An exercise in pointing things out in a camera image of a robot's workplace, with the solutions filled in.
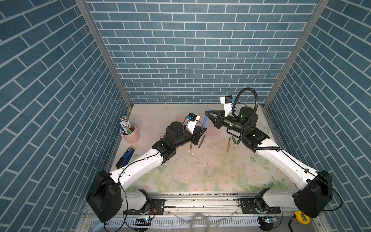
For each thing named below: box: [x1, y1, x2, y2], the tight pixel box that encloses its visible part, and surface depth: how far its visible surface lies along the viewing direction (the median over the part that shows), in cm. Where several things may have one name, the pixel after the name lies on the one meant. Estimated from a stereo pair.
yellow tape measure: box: [293, 211, 311, 225], surface depth 71 cm
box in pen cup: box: [119, 119, 133, 135], surface depth 90 cm
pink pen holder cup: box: [120, 123, 140, 145], surface depth 95 cm
